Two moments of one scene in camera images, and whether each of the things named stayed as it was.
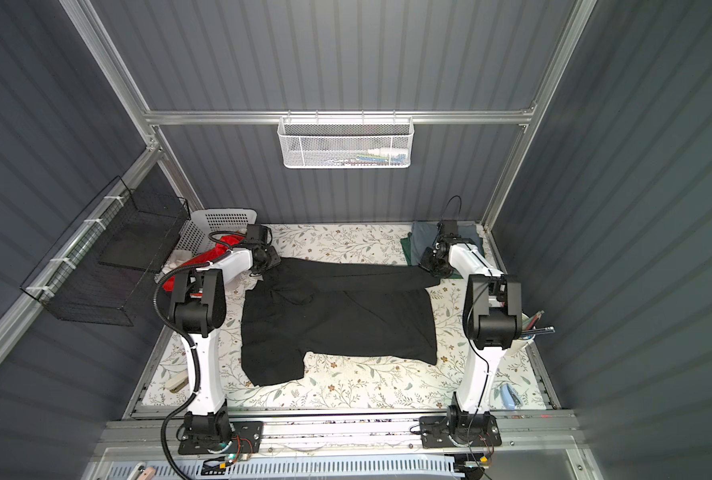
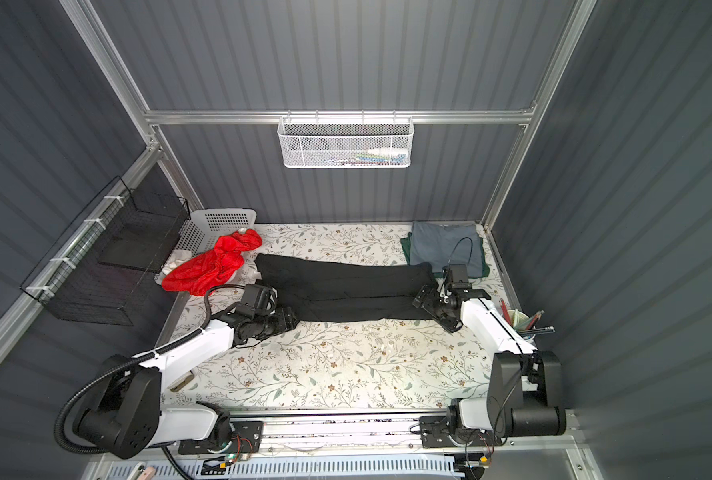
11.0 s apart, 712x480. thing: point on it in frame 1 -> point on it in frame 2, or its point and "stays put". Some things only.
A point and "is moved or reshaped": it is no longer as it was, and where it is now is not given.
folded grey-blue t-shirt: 423,233 stays put
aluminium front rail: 341,437 stays put
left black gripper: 272,259 -> 286,321
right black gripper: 427,264 -> 430,302
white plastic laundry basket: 204,229 stays put
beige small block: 178,382 stays put
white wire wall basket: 345,142 stays put
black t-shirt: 325,306 is moved or reshaped
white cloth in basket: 177,258 stays put
